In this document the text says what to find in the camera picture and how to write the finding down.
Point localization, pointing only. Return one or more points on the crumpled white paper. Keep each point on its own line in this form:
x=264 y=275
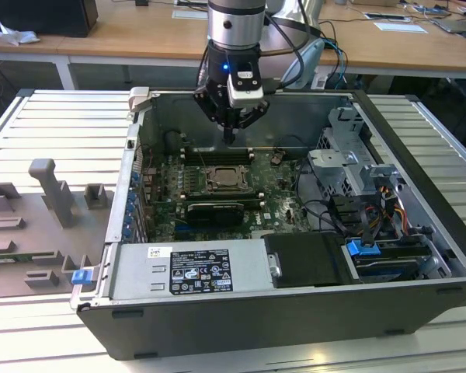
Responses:
x=17 y=35

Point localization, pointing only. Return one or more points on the CPU socket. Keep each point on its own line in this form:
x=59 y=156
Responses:
x=206 y=186

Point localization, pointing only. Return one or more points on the metal disk bay cage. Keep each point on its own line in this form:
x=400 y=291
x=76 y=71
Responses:
x=334 y=163

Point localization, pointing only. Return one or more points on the pale blue teach pendant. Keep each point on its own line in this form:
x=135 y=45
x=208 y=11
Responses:
x=310 y=64

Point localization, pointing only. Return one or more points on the green RAM stick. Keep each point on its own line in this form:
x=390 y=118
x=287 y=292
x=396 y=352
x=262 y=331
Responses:
x=23 y=256

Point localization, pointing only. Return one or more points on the long wooden desk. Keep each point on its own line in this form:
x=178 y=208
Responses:
x=140 y=35

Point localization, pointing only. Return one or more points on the grey parts rack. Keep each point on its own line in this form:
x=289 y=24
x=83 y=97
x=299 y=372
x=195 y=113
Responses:
x=31 y=233

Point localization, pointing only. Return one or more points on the small square CPU plate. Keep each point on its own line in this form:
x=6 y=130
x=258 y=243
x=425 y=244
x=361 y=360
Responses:
x=227 y=175

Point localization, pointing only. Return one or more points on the black RAM slot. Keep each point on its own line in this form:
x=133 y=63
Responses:
x=217 y=194
x=194 y=152
x=194 y=159
x=217 y=200

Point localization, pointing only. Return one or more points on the green motherboard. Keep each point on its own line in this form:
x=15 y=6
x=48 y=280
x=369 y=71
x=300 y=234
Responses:
x=279 y=202

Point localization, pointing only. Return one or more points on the black cylinder component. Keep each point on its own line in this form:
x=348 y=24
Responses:
x=172 y=138

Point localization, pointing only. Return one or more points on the silver power supply unit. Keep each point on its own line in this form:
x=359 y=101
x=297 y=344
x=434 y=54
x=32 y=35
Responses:
x=140 y=272

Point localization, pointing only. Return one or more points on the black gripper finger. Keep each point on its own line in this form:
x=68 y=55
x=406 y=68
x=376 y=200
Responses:
x=207 y=103
x=256 y=114

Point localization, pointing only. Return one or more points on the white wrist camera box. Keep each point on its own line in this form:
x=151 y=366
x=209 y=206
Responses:
x=246 y=91

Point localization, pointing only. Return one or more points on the hard disk in blue carrier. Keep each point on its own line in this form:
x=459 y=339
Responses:
x=361 y=248

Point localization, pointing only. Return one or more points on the blue case release latch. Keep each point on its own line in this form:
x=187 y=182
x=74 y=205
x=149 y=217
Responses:
x=81 y=276

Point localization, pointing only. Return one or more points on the grey flat laptop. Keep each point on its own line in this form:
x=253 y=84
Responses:
x=456 y=24

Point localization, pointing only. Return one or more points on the black computer box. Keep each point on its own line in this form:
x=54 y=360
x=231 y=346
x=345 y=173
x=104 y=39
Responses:
x=42 y=15

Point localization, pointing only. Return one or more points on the black plastic air shroud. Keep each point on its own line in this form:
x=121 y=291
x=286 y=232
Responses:
x=307 y=260

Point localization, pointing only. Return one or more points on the round coin cell battery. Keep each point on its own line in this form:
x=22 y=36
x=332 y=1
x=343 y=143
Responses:
x=276 y=157

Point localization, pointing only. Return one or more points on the blue expansion card clip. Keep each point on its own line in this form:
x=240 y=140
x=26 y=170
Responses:
x=131 y=200
x=127 y=233
x=129 y=221
x=134 y=178

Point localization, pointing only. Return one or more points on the black graphics card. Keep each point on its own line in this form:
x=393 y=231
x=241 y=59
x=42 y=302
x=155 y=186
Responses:
x=213 y=213

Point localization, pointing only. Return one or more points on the black open PC case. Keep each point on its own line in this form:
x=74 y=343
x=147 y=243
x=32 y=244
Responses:
x=256 y=326

